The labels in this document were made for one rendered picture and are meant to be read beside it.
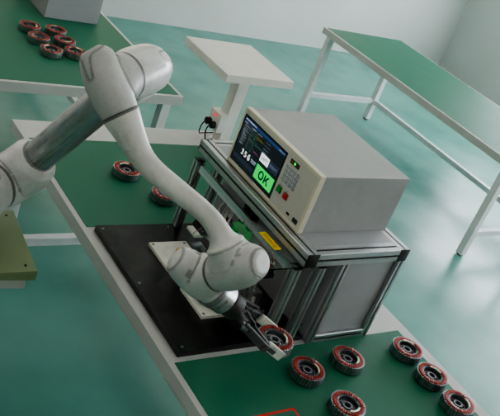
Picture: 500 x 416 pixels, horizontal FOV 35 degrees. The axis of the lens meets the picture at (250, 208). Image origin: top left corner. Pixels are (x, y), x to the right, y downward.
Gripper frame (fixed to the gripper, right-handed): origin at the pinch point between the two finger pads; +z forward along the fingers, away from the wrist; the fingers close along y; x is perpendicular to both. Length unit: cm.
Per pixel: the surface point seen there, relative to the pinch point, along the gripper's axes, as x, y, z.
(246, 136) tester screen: 23, -62, -25
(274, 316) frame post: -1.1, -16.8, 6.1
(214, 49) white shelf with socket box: 20, -152, -23
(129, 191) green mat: -32, -96, -23
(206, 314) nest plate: -18.1, -23.4, -5.2
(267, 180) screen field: 21, -46, -16
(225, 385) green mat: -18.8, 3.6, -0.3
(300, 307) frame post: 5.2, -21.0, 12.8
